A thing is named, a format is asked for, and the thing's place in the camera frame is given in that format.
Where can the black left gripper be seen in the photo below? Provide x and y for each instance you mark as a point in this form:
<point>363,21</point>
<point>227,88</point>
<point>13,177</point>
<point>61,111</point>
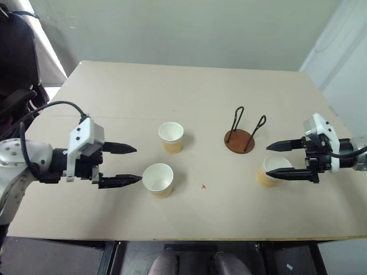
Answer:
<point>84,164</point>

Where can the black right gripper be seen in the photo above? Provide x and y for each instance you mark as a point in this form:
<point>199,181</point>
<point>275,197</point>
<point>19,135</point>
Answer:
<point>316,154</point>

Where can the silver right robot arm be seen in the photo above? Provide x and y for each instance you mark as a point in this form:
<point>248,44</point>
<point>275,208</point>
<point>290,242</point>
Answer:
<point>355,156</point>

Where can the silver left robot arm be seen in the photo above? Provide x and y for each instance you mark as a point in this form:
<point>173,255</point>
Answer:
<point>17,157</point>

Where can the yellow white paper cup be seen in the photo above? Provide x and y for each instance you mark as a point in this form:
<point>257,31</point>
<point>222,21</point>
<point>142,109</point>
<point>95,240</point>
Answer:
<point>272,172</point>
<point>158,180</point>
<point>171,137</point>

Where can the black office chair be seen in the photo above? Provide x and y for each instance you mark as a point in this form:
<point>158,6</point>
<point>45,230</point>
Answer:
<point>14,57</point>

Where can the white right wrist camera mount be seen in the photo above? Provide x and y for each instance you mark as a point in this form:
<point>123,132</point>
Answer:
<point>324,134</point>

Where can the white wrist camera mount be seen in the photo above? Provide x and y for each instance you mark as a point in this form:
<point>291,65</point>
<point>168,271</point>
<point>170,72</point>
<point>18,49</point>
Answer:
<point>324,134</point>
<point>83,134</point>

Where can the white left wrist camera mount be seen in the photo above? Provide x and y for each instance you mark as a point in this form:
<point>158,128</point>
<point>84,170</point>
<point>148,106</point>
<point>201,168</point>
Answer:
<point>83,134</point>

